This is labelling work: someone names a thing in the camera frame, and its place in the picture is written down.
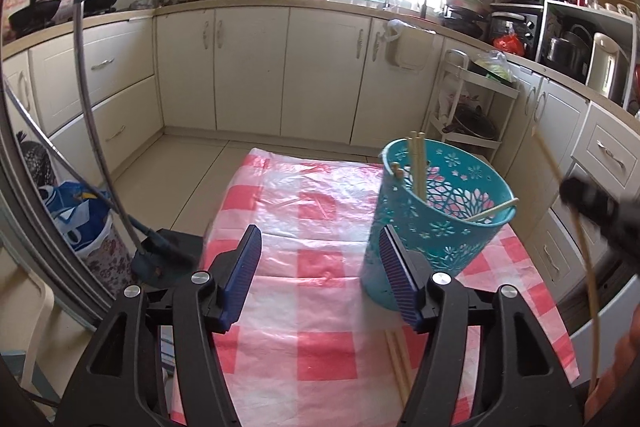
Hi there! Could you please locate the bamboo chopstick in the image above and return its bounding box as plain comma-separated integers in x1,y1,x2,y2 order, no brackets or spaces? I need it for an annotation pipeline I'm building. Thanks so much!
530,127,601,393
464,197,518,222
416,132,427,202
407,131,420,197

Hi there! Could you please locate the white electric kettle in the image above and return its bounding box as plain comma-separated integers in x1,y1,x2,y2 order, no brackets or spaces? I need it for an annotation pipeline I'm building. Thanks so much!
586,32,628,105

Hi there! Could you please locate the white small storage shelf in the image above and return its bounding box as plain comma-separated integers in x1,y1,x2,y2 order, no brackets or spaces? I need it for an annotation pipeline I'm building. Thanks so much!
424,48,520,161

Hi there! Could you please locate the red white checkered tablecloth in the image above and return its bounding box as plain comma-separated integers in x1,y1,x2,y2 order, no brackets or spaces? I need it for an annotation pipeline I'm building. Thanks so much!
168,147,582,427

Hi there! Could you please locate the red plastic bag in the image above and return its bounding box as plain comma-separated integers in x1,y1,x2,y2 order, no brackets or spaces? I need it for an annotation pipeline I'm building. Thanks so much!
492,34,525,56

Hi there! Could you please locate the black toaster oven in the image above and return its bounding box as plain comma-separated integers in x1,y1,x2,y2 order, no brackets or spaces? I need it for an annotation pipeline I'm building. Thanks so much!
487,8,542,60

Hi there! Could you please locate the white hanging trash bin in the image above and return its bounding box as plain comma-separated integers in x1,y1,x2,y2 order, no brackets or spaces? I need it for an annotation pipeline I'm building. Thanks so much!
384,20,437,72

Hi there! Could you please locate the blue dustpan with handle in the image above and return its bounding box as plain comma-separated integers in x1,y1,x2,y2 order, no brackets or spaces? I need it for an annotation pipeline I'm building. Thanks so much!
22,0,205,291

